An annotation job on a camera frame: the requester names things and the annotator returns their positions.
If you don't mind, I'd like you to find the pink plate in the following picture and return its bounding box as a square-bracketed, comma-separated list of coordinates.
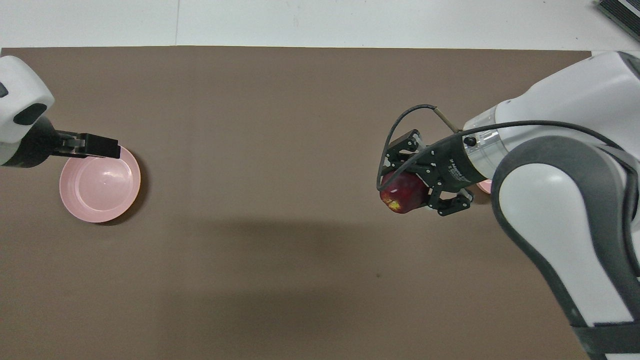
[59, 145, 142, 224]

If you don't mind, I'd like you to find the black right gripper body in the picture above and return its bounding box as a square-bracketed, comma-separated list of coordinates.
[424, 132, 489, 194]

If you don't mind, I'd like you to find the dark grey slatted device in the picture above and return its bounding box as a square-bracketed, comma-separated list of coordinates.
[595, 0, 640, 38]

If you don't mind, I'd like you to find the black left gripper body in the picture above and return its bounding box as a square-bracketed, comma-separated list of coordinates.
[5, 115, 66, 169]

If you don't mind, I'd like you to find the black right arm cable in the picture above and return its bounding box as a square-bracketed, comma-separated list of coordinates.
[376, 104, 640, 192]

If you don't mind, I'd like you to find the brown table mat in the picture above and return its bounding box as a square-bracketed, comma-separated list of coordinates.
[0, 46, 596, 360]

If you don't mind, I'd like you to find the red apple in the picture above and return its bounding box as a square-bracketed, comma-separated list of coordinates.
[379, 170, 431, 214]

